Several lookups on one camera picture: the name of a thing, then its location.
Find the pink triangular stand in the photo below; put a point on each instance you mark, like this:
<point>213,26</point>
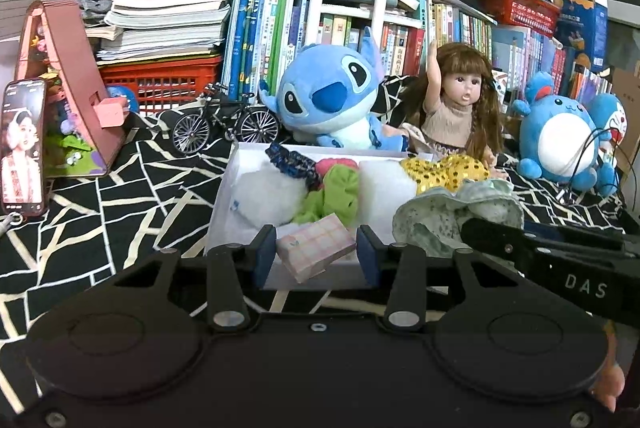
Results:
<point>65,57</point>

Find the pile of flat books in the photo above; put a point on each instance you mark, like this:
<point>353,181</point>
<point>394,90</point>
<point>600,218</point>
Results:
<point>165,17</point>

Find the person's right hand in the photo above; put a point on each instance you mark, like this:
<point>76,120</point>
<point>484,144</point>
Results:
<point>609,378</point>

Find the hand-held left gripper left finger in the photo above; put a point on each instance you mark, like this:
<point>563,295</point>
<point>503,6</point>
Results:
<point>265,255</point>

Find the row of upright books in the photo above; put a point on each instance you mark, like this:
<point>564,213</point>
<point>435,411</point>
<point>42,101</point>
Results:
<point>250,32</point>

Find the round blue white-bellied plush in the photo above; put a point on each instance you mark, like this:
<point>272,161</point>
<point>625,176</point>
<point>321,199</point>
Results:
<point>550,142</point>

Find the white fluffy cloth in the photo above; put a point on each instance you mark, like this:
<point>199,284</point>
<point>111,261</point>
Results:
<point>265,198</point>

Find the blue big-eared plush toy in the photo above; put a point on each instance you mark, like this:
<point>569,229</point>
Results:
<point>325,97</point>

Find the red mesh basket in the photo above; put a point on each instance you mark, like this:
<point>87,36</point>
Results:
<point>520,10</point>

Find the brown-haired baby doll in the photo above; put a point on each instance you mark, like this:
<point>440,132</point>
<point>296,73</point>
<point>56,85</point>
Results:
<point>450,117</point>

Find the white cardboard box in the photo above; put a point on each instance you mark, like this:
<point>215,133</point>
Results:
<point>225,208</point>

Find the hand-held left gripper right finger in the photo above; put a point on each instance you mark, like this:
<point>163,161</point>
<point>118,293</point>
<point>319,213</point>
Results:
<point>367,258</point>

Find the dark blue scrunchie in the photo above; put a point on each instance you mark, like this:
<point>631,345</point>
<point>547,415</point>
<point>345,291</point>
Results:
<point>295,162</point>

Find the green spotted cloth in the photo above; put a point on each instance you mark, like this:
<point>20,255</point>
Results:
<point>435,218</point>

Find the blue round object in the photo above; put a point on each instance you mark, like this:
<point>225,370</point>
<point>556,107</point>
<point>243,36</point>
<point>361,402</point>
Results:
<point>127,95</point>

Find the pink scrunchie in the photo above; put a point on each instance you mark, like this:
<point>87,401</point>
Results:
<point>332,165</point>

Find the pink checked cloth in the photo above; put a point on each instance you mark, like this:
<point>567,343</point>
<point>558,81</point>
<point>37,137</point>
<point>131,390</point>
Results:
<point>315,245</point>

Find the blue cat plush toy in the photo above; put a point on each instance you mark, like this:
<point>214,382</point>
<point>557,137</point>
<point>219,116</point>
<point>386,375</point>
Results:
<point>607,117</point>

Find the black model bicycle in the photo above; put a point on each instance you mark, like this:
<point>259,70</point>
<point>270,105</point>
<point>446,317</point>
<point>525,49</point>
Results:
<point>220,110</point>

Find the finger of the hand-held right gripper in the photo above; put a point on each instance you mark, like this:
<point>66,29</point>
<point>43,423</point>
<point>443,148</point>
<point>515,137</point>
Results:
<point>495,238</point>

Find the white illustrated box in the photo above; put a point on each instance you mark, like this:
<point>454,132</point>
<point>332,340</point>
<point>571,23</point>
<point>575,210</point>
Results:
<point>501,82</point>

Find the blue printed carton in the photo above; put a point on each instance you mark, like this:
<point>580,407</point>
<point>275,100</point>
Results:
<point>580,32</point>

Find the yellow sequin cloth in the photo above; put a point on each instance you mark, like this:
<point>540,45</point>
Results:
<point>440,173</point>

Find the green scrunchie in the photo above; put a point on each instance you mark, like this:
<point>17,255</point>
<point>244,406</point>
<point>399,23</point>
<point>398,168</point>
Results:
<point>340,193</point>

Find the black patterned blanket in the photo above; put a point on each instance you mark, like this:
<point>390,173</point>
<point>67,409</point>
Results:
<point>125,208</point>

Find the red plastic basket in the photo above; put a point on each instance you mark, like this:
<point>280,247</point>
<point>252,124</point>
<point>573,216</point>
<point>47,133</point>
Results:
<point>160,82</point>

